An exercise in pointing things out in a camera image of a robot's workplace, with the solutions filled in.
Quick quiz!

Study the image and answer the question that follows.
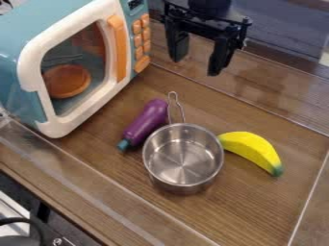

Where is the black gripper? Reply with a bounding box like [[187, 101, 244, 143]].
[[162, 0, 253, 76]]

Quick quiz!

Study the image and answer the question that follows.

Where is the yellow toy banana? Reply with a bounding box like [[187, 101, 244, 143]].
[[217, 132, 282, 177]]

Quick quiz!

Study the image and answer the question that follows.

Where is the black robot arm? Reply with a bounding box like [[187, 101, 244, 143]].
[[162, 0, 253, 76]]

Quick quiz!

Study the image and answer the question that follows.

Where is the silver metal pot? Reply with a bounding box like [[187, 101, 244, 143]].
[[142, 91, 225, 195]]

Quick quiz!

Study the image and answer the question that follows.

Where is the blue white toy microwave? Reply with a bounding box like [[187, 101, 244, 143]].
[[0, 0, 150, 138]]

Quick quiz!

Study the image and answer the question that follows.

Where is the purple toy eggplant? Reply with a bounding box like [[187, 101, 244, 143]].
[[117, 99, 169, 151]]

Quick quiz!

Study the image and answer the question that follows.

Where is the orange microwave turntable plate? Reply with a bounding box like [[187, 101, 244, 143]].
[[43, 64, 91, 99]]

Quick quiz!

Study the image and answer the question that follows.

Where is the black cable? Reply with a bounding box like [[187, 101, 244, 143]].
[[0, 217, 50, 246]]

